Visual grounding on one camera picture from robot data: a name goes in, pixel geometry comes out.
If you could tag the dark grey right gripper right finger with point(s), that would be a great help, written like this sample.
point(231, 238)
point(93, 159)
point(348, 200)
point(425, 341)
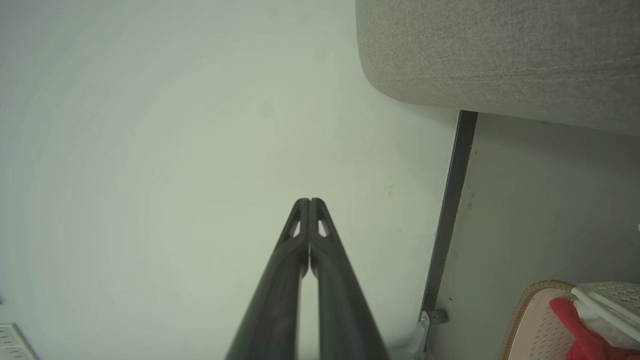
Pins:
point(345, 310)

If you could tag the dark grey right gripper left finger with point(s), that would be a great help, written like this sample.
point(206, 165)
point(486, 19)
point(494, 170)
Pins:
point(272, 310)

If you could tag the red and white garment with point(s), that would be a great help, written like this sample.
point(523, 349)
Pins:
point(590, 346)

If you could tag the grey couch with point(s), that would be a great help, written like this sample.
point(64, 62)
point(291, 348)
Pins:
point(500, 50)

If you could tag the cream perforated laundry basket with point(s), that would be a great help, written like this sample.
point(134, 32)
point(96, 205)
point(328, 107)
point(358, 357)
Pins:
point(535, 330)

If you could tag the white grooved plastic box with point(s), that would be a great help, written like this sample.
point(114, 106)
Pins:
point(12, 345)

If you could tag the grey metal corner bracket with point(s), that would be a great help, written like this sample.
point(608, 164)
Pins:
point(424, 326)

